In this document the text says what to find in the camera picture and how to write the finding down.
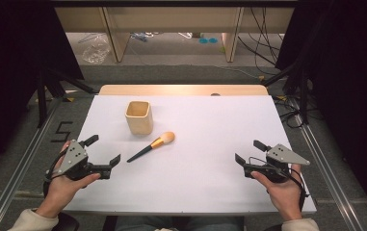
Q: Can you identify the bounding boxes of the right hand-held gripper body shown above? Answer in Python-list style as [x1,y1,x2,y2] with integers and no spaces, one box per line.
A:
[243,143,311,184]

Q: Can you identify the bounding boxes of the light wooden office desk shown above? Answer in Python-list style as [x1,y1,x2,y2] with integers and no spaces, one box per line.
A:
[55,7,296,64]

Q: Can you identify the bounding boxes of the left hand-held gripper cable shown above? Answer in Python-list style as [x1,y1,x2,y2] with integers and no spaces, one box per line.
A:
[42,148,70,198]

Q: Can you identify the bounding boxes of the tangled black cables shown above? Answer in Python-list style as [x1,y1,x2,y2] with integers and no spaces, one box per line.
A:
[274,95,311,130]

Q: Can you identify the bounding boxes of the black floor cable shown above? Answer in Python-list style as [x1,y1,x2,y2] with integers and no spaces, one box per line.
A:
[249,8,283,66]
[237,35,278,76]

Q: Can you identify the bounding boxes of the beige square cup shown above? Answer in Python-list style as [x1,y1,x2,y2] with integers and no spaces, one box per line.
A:
[124,100,155,136]

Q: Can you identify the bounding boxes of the metal floor rail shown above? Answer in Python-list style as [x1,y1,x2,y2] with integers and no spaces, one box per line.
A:
[0,95,64,231]
[287,95,367,231]

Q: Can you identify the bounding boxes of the black curtain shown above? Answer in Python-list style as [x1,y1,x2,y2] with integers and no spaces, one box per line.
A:
[275,0,367,224]
[0,0,86,184]

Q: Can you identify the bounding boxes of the person's right hand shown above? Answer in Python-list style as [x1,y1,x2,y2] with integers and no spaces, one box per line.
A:
[250,163,302,222]

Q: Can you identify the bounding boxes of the person's left hand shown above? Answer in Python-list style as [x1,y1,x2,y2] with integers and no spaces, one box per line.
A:
[36,141,102,219]

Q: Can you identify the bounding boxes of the white table board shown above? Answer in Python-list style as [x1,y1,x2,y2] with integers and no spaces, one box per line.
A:
[64,94,318,217]

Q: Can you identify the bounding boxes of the light wooden table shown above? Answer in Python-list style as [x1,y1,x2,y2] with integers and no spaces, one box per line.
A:
[98,84,270,96]

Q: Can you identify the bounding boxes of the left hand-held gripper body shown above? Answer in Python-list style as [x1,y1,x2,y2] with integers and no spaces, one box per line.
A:
[44,139,113,182]

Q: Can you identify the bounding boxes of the right hand-held gripper cable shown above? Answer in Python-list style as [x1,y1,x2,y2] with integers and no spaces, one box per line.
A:
[248,156,310,213]

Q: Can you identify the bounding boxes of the hand-held gripper cable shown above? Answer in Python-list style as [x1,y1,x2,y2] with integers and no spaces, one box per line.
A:
[42,148,70,198]
[248,156,310,213]

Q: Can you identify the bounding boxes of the clear plastic bag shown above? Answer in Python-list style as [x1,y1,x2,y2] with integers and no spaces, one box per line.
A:
[82,34,112,65]

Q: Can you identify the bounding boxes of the black metal stand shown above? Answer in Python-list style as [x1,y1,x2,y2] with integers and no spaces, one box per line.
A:
[36,67,97,129]
[261,61,311,126]

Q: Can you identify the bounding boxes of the makeup brush with gold ferrule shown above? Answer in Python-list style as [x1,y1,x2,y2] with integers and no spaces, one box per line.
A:
[126,131,176,164]

